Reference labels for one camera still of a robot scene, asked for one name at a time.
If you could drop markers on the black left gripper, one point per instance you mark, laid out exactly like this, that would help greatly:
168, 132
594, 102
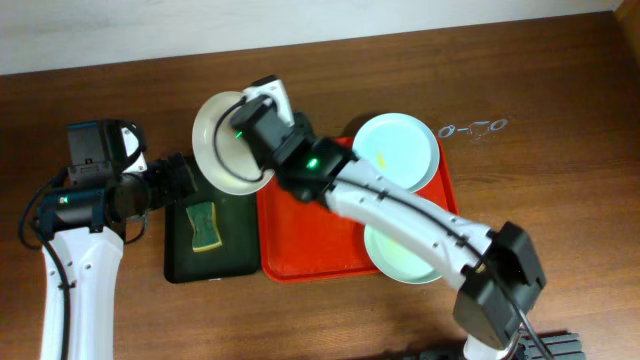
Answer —
176, 175

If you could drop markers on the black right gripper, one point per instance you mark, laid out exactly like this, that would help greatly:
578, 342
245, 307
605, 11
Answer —
248, 116

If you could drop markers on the white plate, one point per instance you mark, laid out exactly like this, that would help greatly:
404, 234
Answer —
224, 159

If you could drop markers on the green yellow sponge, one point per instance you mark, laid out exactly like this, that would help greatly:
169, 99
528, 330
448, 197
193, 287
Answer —
202, 217

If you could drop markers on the light blue plate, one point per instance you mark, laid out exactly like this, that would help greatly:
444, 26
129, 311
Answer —
401, 147

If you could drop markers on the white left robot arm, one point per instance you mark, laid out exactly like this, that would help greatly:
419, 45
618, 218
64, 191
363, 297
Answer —
81, 225

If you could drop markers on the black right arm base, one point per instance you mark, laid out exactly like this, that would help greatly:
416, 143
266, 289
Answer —
562, 346

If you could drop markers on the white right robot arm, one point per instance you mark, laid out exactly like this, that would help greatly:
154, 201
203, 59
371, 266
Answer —
497, 274

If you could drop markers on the black plastic tray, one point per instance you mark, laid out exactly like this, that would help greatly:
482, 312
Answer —
236, 218

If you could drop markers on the red plastic tray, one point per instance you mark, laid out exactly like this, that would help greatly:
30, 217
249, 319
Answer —
304, 242

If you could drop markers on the light green plate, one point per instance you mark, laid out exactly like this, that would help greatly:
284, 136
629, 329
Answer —
395, 261

